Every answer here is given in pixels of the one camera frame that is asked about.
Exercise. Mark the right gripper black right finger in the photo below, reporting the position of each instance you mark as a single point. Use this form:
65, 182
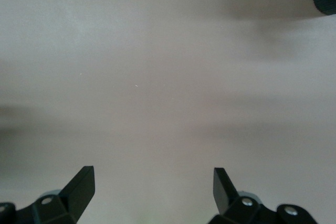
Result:
225, 197

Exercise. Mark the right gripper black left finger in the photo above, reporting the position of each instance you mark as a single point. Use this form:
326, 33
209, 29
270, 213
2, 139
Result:
76, 195

